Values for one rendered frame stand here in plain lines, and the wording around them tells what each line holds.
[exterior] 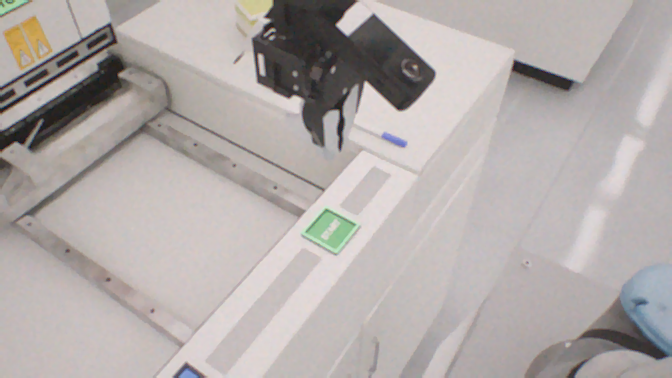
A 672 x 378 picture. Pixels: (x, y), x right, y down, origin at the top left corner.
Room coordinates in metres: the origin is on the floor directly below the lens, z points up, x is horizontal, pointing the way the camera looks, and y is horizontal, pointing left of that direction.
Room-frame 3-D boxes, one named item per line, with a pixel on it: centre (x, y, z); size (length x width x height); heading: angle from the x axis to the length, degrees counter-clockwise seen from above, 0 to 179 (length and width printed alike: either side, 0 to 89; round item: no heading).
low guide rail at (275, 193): (0.68, 0.20, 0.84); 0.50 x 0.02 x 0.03; 56
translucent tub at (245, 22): (0.87, 0.12, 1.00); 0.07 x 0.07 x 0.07; 31
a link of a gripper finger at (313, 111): (0.42, 0.01, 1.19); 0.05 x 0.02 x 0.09; 146
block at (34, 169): (0.62, 0.48, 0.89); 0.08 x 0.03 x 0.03; 56
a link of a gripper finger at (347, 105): (0.46, 0.01, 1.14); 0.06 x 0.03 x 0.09; 56
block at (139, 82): (0.82, 0.34, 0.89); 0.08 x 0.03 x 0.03; 56
